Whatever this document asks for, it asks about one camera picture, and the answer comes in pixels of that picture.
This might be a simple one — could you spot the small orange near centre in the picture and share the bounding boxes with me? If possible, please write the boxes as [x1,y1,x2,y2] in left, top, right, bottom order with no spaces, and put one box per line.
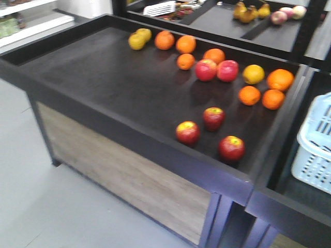
[176,53,195,71]

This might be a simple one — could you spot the brown yellow pear left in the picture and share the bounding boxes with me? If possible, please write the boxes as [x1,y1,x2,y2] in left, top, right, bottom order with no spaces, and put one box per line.
[233,1,247,20]

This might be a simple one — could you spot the large orange with navel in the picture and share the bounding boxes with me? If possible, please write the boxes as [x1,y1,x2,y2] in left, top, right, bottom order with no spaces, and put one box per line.
[266,69,295,92]

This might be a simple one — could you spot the brown yellow pear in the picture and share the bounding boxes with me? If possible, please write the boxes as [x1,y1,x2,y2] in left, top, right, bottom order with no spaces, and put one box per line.
[258,3,271,19]
[233,1,247,20]
[239,9,256,24]

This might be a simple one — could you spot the orange behind pink apples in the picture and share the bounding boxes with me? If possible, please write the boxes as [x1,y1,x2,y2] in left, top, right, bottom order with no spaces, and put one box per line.
[203,48,225,65]

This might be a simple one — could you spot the white perforated grater board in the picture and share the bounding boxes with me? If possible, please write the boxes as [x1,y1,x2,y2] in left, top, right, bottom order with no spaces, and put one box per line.
[143,1,176,17]

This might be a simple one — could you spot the pink red apple left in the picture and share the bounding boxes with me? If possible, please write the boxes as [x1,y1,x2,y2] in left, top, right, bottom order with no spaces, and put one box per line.
[194,59,217,82]

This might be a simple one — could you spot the pink peach apple middle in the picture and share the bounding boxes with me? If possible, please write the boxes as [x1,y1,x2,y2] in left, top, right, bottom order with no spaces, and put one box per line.
[279,7,294,19]

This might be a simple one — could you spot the white store shelf unit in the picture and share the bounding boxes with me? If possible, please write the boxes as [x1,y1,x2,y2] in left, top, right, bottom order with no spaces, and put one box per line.
[0,0,78,49]

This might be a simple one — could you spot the black upper display shelf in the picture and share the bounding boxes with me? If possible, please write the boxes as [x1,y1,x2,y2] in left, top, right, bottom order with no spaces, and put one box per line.
[112,1,330,70]

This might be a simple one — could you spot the orange back left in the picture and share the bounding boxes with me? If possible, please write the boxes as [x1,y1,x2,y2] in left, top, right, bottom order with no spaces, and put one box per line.
[154,30,175,51]

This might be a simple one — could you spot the small orange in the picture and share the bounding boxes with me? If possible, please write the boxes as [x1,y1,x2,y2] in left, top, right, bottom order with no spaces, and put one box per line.
[262,89,285,110]
[176,53,195,71]
[238,85,261,106]

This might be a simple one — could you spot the pink peach apple right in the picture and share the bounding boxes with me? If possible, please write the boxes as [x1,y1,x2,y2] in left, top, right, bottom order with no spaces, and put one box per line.
[292,5,307,20]

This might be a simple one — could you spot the pink red apple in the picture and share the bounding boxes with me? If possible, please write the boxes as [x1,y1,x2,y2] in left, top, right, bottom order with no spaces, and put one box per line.
[194,59,217,82]
[217,60,239,83]

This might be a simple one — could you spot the black wooden fruit display table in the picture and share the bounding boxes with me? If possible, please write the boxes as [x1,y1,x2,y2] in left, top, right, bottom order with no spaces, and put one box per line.
[0,14,308,248]

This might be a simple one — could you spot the small orange right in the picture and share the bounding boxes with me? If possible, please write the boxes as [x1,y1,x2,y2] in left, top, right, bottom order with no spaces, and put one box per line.
[262,89,285,110]

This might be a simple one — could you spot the orange back right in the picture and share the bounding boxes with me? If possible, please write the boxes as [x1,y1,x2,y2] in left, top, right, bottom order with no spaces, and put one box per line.
[176,35,196,54]

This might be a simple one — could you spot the brown yellow pear right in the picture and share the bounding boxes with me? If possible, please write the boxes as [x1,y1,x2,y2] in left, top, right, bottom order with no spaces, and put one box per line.
[258,3,271,19]

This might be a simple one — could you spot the brown yellow pear front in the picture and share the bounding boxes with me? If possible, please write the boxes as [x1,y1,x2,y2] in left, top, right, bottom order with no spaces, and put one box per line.
[239,9,256,24]

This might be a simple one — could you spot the yellow citrus front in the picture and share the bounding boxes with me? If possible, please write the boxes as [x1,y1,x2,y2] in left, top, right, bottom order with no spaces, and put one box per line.
[128,33,145,51]

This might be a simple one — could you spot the pink red apple right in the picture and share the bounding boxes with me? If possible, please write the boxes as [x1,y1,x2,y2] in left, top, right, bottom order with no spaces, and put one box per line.
[217,60,239,83]

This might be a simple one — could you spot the yellow orange fruit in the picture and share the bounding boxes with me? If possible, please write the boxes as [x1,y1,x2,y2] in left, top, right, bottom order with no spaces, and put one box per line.
[243,64,265,85]

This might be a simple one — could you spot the light blue plastic basket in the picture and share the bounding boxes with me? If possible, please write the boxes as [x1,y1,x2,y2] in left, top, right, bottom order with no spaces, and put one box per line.
[291,93,330,194]

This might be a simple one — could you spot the pink peach apple left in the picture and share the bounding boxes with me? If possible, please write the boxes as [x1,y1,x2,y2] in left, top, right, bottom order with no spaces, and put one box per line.
[270,11,288,25]

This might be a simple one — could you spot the small orange left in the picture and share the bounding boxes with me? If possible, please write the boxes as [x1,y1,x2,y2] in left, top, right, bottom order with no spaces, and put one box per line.
[238,85,261,106]

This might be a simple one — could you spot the pink peach apple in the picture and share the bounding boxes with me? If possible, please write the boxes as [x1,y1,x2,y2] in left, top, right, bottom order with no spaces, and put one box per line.
[279,7,294,19]
[270,11,288,25]
[292,5,307,20]

